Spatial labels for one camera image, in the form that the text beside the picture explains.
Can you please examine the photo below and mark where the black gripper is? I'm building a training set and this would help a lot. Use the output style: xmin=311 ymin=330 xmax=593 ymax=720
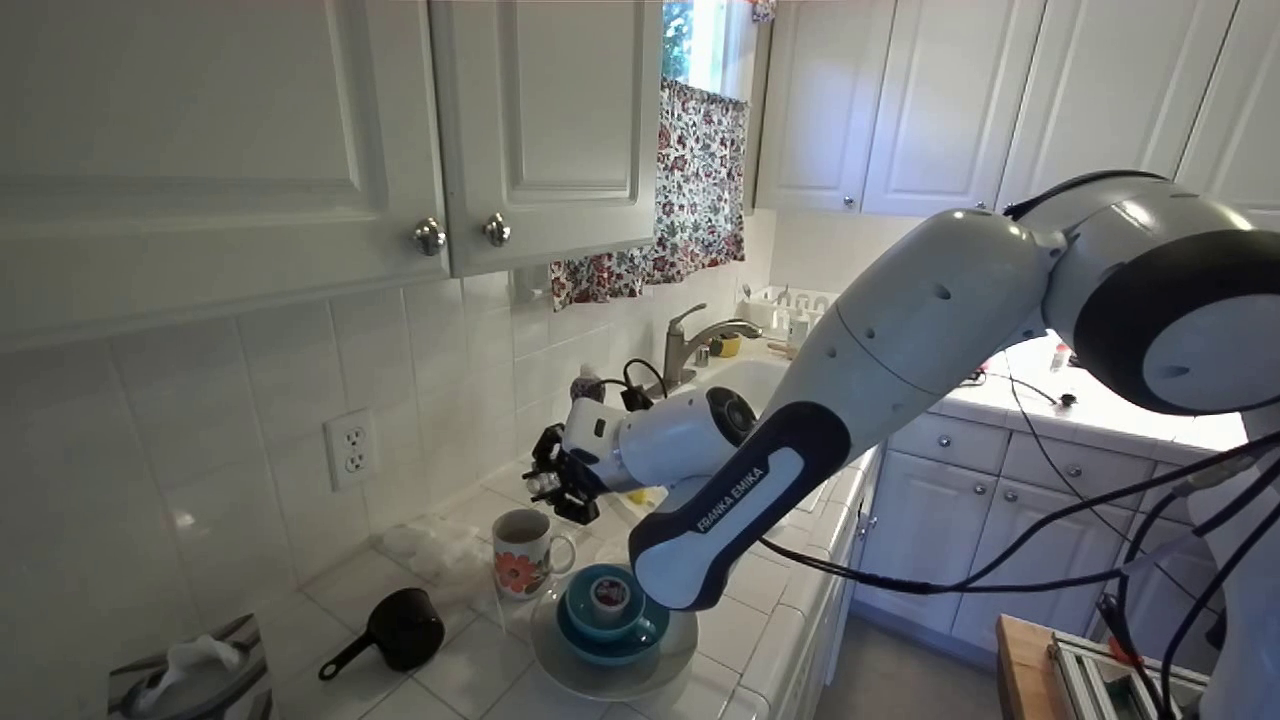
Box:
xmin=524 ymin=419 xmax=605 ymax=527

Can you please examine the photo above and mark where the white floral mug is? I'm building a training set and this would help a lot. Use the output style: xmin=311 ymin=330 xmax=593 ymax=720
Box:
xmin=488 ymin=503 xmax=580 ymax=606

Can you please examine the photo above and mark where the silver faucet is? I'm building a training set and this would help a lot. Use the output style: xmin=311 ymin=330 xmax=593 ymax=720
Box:
xmin=655 ymin=299 xmax=750 ymax=396

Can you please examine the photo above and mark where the grey plate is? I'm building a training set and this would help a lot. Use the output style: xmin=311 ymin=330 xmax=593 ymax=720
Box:
xmin=527 ymin=591 xmax=701 ymax=698

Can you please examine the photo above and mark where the small black frying pan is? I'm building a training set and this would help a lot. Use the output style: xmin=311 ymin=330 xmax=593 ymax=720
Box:
xmin=316 ymin=585 xmax=448 ymax=684

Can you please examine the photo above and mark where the white base cabinet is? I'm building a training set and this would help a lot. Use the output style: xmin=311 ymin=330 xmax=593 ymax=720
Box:
xmin=762 ymin=444 xmax=883 ymax=720

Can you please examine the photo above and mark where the floral curtain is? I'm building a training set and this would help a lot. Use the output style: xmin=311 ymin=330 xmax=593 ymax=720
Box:
xmin=544 ymin=81 xmax=750 ymax=313

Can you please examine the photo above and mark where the white lower cabinet door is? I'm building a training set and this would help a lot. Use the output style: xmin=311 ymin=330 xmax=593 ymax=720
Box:
xmin=853 ymin=453 xmax=993 ymax=635
xmin=951 ymin=477 xmax=1113 ymax=656

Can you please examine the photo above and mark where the narrow white cabinet door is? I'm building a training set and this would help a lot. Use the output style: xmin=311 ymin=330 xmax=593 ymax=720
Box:
xmin=427 ymin=0 xmax=667 ymax=281

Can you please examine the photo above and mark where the white drawer front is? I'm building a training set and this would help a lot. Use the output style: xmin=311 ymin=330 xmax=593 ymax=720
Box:
xmin=887 ymin=410 xmax=1012 ymax=470
xmin=1002 ymin=432 xmax=1157 ymax=503

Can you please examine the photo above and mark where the striped cloth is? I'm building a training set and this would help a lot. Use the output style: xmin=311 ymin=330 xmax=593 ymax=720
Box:
xmin=104 ymin=610 xmax=274 ymax=720

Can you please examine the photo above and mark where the kitchen window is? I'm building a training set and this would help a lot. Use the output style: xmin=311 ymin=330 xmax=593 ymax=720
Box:
xmin=660 ymin=0 xmax=755 ymax=96

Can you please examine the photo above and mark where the white upper cabinet door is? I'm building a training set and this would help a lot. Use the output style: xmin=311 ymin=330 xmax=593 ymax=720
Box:
xmin=995 ymin=0 xmax=1234 ymax=202
xmin=863 ymin=0 xmax=1053 ymax=218
xmin=762 ymin=0 xmax=923 ymax=217
xmin=1174 ymin=0 xmax=1280 ymax=223

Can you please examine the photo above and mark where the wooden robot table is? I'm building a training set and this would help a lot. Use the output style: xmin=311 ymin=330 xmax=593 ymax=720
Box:
xmin=993 ymin=610 xmax=1217 ymax=720

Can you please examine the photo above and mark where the wide white cabinet door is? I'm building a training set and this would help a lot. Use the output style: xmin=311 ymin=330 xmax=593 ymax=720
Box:
xmin=0 ymin=0 xmax=451 ymax=352

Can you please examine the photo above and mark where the white wall outlet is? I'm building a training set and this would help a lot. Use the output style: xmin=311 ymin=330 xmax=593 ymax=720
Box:
xmin=320 ymin=408 xmax=383 ymax=490

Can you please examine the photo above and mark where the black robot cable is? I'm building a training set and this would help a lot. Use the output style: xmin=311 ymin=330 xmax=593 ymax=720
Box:
xmin=755 ymin=372 xmax=1280 ymax=697

